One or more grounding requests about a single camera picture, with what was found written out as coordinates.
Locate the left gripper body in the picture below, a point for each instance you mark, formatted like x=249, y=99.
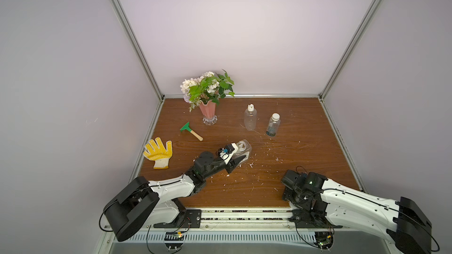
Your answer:
x=228, y=167

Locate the round clear bottle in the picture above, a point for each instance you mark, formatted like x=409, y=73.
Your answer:
x=250, y=119
x=273, y=127

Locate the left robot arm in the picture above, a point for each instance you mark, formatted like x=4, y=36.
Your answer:
x=157, y=202

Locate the green scraper wooden handle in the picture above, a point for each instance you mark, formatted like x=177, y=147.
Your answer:
x=186, y=127

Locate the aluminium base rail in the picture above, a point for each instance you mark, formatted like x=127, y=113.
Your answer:
x=236, y=226

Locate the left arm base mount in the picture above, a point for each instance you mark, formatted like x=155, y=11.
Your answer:
x=183, y=218

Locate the yellow work glove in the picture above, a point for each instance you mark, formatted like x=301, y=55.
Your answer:
x=159, y=153

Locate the pink vase with flowers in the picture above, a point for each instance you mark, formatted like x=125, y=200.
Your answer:
x=205, y=93

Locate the white cap small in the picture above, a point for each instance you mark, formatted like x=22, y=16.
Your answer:
x=275, y=117

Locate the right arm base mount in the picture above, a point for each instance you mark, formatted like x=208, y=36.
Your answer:
x=307, y=219

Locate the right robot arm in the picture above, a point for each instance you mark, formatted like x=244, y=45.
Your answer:
x=319, y=202

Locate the round clear bottle front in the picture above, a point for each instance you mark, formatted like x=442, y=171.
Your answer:
x=273, y=127

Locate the square clear bottle with label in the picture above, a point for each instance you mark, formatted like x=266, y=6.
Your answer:
x=244, y=147

